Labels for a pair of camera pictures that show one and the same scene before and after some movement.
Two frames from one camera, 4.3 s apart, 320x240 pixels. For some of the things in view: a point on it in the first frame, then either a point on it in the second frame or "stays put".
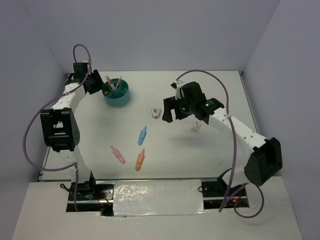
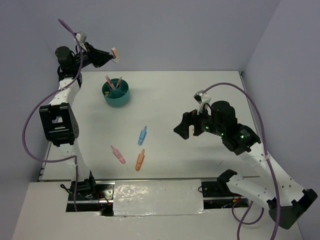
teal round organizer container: (119, 97) stays put
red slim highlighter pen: (118, 82) stays put
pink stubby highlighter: (118, 155) stays put
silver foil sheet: (160, 197) stays put
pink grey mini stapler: (156, 112) to (115, 55)
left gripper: (99, 83) to (97, 58)
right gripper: (169, 104) to (188, 118)
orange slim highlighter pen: (109, 80) stays put
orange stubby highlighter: (140, 160) stays put
